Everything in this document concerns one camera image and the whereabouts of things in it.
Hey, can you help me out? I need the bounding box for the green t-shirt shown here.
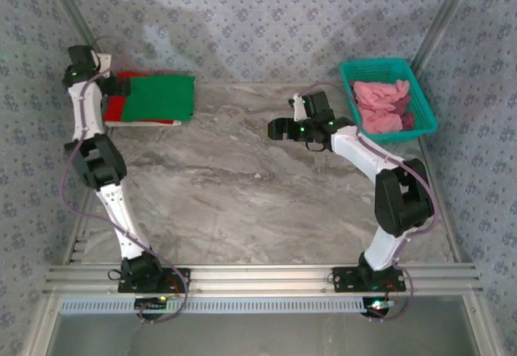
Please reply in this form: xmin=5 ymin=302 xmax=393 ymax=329
xmin=122 ymin=73 xmax=196 ymax=124

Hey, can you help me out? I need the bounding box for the folded red t-shirt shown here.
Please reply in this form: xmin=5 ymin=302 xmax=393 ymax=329
xmin=104 ymin=71 xmax=175 ymax=128

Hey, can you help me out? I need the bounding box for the folded white t-shirt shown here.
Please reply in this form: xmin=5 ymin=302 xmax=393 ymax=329
xmin=103 ymin=117 xmax=183 ymax=128

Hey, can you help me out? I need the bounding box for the crumpled pink t-shirt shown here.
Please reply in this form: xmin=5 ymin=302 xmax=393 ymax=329
xmin=353 ymin=80 xmax=411 ymax=135

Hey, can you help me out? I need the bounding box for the teal plastic basket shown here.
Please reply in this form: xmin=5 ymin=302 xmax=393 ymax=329
xmin=338 ymin=57 xmax=439 ymax=146

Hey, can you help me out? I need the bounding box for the crumpled maroon t-shirt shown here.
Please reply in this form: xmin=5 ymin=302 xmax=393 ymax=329
xmin=389 ymin=92 xmax=416 ymax=132

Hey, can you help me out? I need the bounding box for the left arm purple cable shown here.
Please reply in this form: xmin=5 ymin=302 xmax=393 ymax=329
xmin=59 ymin=36 xmax=191 ymax=325

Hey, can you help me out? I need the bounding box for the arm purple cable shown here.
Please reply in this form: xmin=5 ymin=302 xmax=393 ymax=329
xmin=59 ymin=36 xmax=191 ymax=325
xmin=298 ymin=82 xmax=440 ymax=325

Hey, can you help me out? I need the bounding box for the aluminium frame post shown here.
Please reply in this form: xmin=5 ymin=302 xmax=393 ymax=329
xmin=408 ymin=0 xmax=482 ymax=73
xmin=43 ymin=0 xmax=117 ymax=85

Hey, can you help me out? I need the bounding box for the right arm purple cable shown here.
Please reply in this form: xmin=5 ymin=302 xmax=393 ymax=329
xmin=298 ymin=82 xmax=440 ymax=325

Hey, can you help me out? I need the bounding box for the aluminium mounting rail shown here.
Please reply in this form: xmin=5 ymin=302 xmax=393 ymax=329
xmin=43 ymin=262 xmax=484 ymax=295

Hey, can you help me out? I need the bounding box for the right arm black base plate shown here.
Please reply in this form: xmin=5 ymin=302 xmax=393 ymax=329
xmin=331 ymin=266 xmax=406 ymax=294

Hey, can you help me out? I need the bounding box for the grey slotted cable duct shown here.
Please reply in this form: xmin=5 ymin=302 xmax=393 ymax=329
xmin=58 ymin=295 xmax=399 ymax=316

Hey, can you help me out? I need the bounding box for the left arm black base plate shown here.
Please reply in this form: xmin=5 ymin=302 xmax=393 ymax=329
xmin=116 ymin=266 xmax=191 ymax=295

